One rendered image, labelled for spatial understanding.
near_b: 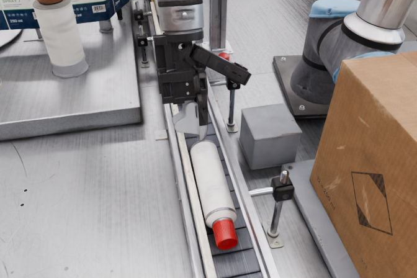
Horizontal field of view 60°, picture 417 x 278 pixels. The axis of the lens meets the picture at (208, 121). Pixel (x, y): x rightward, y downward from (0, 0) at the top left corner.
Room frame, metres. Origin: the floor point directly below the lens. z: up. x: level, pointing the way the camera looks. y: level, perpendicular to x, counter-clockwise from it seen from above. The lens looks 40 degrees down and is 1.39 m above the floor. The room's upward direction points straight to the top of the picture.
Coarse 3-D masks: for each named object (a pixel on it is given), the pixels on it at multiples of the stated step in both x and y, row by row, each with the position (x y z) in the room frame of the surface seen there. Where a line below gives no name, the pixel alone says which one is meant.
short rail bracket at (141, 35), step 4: (140, 28) 0.93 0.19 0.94; (140, 32) 0.93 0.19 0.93; (140, 36) 0.93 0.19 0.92; (144, 36) 0.93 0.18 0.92; (140, 40) 0.92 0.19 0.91; (144, 40) 0.92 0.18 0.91; (140, 44) 0.92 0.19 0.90; (144, 44) 0.92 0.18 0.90; (144, 48) 0.93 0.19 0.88; (144, 52) 0.93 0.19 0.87; (144, 56) 0.93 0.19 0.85; (144, 60) 0.93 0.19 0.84
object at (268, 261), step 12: (216, 108) 0.55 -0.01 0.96; (216, 120) 0.51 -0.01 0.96; (228, 144) 0.45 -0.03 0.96; (228, 156) 0.42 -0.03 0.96; (240, 180) 0.37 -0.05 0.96; (240, 192) 0.35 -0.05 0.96; (252, 204) 0.32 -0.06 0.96; (252, 216) 0.30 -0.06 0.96; (252, 228) 0.29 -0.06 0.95; (264, 240) 0.26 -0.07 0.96; (264, 252) 0.25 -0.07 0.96; (264, 264) 0.23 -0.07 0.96; (276, 276) 0.22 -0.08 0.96
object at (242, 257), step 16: (208, 112) 0.64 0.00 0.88; (208, 128) 0.58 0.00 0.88; (192, 144) 0.53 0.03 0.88; (224, 160) 0.49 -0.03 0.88; (240, 208) 0.38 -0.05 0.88; (240, 224) 0.34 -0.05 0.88; (208, 240) 0.31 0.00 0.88; (240, 240) 0.31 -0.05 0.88; (224, 256) 0.29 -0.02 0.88; (240, 256) 0.29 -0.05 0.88; (224, 272) 0.26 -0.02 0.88; (240, 272) 0.26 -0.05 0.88; (256, 272) 0.26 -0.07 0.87
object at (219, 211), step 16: (208, 144) 0.48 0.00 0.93; (192, 160) 0.46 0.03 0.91; (208, 160) 0.44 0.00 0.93; (208, 176) 0.40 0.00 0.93; (224, 176) 0.41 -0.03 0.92; (208, 192) 0.37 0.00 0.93; (224, 192) 0.37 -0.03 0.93; (208, 208) 0.34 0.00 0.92; (224, 208) 0.34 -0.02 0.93; (208, 224) 0.33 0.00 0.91; (224, 224) 0.32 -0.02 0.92; (224, 240) 0.29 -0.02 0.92
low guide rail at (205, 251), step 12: (156, 24) 1.01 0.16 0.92; (180, 132) 0.53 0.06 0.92; (180, 144) 0.50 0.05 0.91; (192, 180) 0.41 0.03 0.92; (192, 192) 0.38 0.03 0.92; (192, 204) 0.36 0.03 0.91; (204, 228) 0.31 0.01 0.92; (204, 240) 0.29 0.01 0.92; (204, 252) 0.27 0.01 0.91; (204, 264) 0.26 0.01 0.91; (216, 276) 0.24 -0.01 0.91
